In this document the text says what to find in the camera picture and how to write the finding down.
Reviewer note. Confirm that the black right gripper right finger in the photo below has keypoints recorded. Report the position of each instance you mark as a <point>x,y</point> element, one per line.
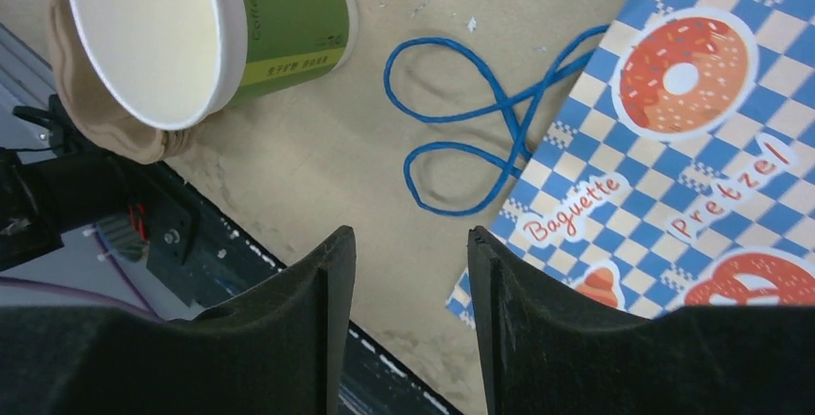
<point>547,349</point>

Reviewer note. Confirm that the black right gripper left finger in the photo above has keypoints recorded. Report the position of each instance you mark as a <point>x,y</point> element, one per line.
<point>275,349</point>

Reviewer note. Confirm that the blue checkered paper bag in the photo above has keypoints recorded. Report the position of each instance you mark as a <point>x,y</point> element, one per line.
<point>673,165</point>

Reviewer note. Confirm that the green paper coffee cup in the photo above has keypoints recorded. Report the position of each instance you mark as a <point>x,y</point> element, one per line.
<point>172,63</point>

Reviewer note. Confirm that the brown pulp cup carrier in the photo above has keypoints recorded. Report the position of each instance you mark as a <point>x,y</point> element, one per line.
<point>92,108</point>

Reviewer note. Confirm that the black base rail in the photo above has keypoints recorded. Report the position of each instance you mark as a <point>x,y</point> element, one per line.
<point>191,247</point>

